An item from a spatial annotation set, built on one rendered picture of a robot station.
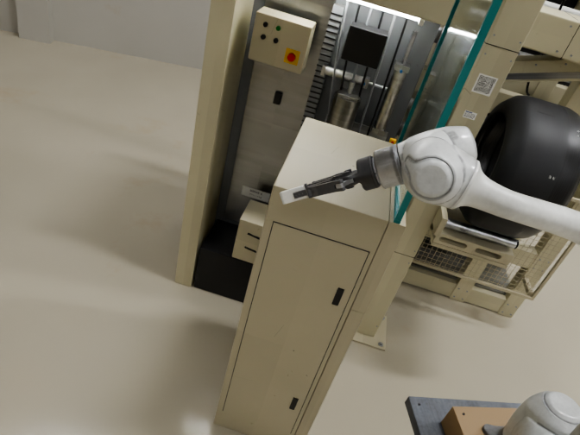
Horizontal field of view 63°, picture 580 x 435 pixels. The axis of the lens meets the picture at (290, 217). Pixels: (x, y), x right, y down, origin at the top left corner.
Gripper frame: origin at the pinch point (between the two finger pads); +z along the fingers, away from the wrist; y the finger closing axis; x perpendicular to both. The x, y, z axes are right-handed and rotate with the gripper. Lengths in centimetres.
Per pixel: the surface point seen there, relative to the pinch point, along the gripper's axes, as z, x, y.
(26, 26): 324, 194, 326
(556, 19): -89, 21, 121
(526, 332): -54, -159, 197
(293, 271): 18.4, -28.3, 29.2
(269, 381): 49, -74, 44
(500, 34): -64, 22, 94
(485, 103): -54, -1, 102
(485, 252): -40, -68, 114
